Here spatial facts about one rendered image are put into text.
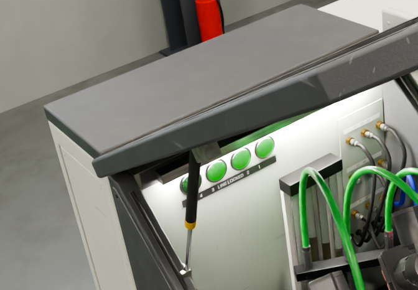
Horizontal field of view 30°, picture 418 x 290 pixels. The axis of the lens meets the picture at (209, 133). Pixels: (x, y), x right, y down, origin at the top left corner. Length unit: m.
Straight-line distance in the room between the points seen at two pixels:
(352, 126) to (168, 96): 0.42
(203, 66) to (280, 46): 0.18
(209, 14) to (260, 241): 3.59
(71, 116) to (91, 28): 3.85
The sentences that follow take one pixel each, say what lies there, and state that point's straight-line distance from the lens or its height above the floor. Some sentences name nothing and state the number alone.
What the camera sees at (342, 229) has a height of 1.40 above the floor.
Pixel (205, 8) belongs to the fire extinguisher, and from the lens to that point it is 5.17.
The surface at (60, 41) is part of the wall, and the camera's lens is 5.37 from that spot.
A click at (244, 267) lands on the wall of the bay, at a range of 1.71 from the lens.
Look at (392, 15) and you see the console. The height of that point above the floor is 1.54.
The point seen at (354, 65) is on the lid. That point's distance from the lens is 0.71.
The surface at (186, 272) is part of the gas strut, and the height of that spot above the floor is 1.31.
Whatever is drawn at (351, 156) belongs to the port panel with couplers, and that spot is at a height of 1.25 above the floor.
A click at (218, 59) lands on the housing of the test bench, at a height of 1.50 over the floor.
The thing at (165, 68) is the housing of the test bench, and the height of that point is 1.50.
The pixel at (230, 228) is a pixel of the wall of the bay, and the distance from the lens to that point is 1.63.
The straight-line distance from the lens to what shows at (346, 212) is 1.64.
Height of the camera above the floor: 2.19
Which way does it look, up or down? 29 degrees down
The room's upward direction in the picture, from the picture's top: 10 degrees counter-clockwise
